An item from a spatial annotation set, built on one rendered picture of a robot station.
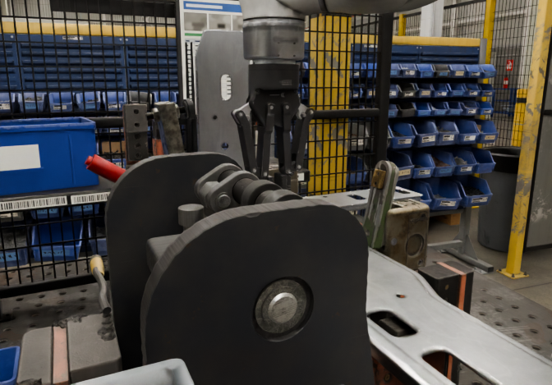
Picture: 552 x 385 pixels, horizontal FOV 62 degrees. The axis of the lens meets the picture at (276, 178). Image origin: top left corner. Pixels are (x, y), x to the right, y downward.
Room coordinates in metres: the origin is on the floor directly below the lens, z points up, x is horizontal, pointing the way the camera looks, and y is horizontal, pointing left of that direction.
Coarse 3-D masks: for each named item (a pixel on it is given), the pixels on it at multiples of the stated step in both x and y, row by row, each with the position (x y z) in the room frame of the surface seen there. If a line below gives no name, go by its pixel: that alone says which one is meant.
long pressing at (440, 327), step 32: (384, 256) 0.62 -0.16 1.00; (384, 288) 0.51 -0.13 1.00; (416, 288) 0.51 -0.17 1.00; (416, 320) 0.44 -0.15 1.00; (448, 320) 0.44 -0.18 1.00; (384, 352) 0.38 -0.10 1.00; (416, 352) 0.38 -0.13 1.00; (448, 352) 0.38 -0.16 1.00; (480, 352) 0.38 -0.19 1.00; (512, 352) 0.38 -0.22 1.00; (416, 384) 0.34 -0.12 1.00; (448, 384) 0.33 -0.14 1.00; (512, 384) 0.33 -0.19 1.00; (544, 384) 0.33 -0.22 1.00
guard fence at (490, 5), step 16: (480, 0) 4.57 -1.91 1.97; (400, 16) 5.75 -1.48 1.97; (416, 16) 5.49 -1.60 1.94; (512, 16) 4.21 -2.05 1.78; (400, 32) 5.73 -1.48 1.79; (448, 32) 4.96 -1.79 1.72; (480, 32) 4.55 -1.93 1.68; (496, 32) 4.36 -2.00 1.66; (512, 48) 4.17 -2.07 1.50; (496, 64) 4.32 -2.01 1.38; (496, 128) 4.26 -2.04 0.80; (480, 144) 4.43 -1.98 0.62
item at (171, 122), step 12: (156, 108) 0.62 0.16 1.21; (168, 108) 0.61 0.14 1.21; (180, 108) 0.63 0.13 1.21; (192, 108) 0.63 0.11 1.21; (156, 120) 0.62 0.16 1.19; (168, 120) 0.61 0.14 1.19; (168, 132) 0.61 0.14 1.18; (180, 132) 0.62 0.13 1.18; (168, 144) 0.61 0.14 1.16; (180, 144) 0.62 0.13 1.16
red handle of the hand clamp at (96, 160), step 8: (88, 160) 0.58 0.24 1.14; (96, 160) 0.58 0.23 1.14; (104, 160) 0.59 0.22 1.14; (88, 168) 0.58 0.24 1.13; (96, 168) 0.58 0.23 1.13; (104, 168) 0.58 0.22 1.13; (112, 168) 0.59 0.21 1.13; (120, 168) 0.60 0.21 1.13; (104, 176) 0.59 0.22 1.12; (112, 176) 0.59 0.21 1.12
